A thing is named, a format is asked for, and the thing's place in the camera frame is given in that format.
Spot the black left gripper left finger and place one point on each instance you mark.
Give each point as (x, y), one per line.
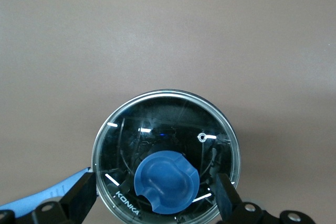
(78, 197)

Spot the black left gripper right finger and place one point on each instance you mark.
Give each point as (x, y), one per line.
(227, 200)

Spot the glass lid with blue knob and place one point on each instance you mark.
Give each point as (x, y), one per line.
(165, 182)

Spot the brown table cover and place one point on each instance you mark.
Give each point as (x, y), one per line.
(157, 30)

